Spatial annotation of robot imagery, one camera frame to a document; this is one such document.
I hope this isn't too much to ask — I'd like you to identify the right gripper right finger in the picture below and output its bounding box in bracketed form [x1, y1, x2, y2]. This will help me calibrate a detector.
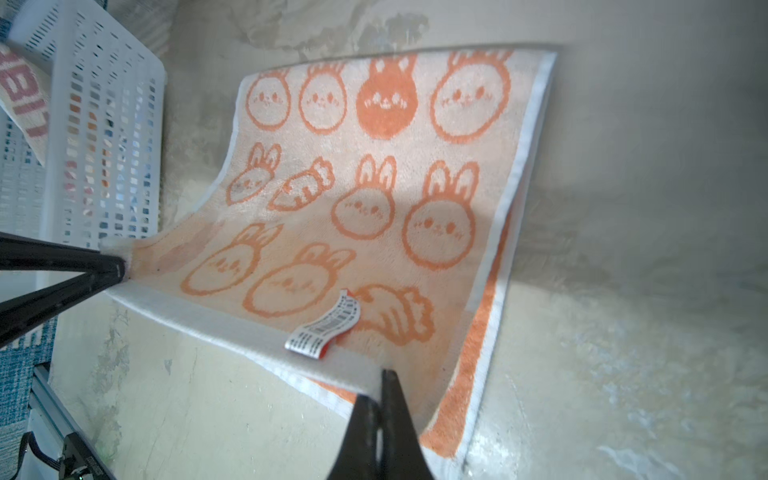
[380, 370, 433, 480]

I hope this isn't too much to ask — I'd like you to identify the orange bunny towel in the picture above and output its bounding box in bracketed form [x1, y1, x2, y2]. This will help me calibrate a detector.
[101, 46, 556, 479]

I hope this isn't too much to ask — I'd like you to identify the white plastic basket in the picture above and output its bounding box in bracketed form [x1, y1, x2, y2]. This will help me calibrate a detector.
[1, 1, 167, 249]

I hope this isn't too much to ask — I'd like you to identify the aluminium front rail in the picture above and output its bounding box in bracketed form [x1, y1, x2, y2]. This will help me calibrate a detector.
[25, 363, 115, 479]

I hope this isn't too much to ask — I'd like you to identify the orange rabbit towel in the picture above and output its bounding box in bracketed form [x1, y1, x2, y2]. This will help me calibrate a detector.
[1, 43, 51, 165]

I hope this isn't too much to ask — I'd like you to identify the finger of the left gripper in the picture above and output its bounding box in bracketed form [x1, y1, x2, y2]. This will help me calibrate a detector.
[1, 232, 126, 273]
[1, 272, 123, 347]

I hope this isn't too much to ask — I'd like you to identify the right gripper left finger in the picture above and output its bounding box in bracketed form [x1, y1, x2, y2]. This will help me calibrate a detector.
[327, 395, 379, 480]

